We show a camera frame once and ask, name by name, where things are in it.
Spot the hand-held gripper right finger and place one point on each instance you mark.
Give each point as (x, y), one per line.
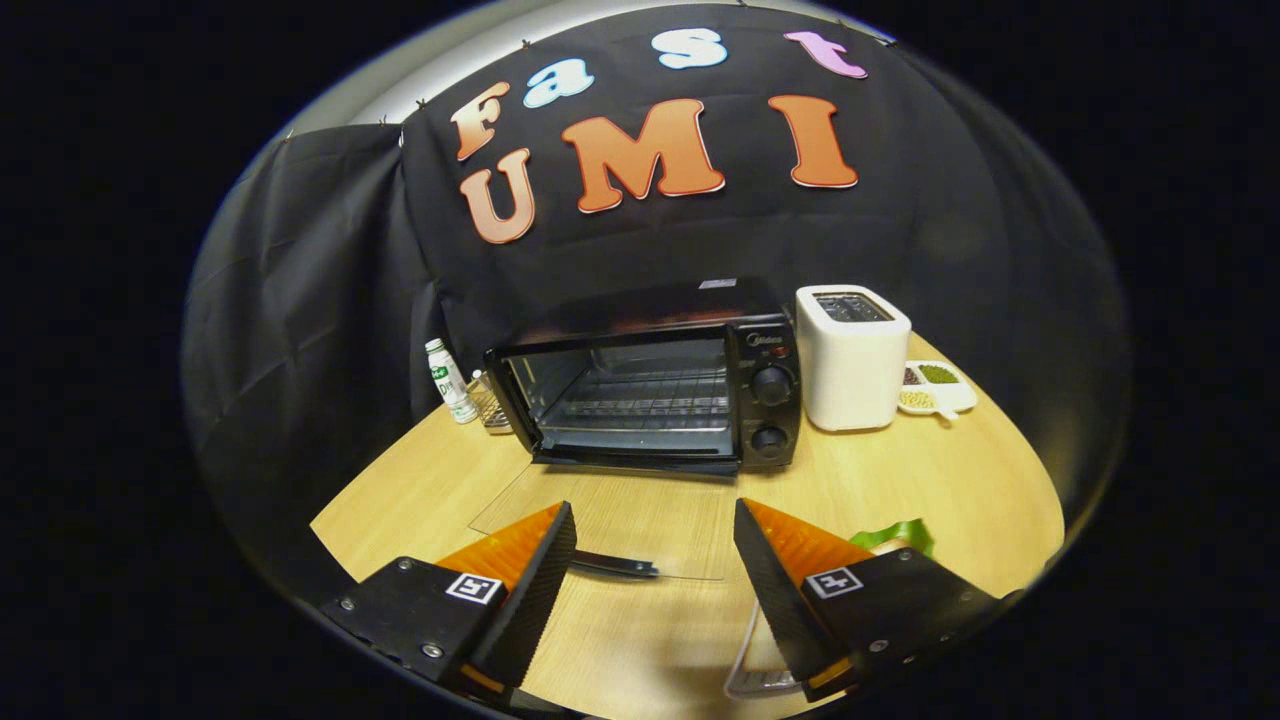
(775, 590)

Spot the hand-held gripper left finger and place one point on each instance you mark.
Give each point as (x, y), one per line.
(535, 590)

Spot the lettuce bread sandwich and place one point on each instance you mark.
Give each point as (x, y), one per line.
(900, 532)

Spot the black toaster oven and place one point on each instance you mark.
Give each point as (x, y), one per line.
(770, 350)

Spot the white pop-up toaster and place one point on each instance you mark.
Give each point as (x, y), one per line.
(850, 370)

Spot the white drink bottle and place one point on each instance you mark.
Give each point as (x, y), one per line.
(447, 380)

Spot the white divided bean dish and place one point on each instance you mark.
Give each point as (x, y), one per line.
(940, 392)

